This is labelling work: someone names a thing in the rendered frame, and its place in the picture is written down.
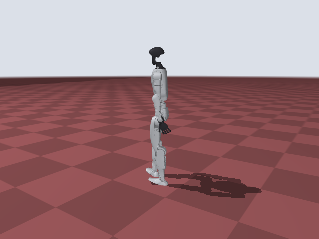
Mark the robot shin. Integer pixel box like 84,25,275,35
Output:
155,149,166,182
152,141,162,172

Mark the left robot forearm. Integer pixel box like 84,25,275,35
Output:
152,95,163,122

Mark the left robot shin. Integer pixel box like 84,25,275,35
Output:
155,149,166,182

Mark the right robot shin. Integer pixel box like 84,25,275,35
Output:
152,141,162,172

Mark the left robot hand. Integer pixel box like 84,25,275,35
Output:
158,116,171,135

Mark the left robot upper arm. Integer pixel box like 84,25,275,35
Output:
153,71,162,99

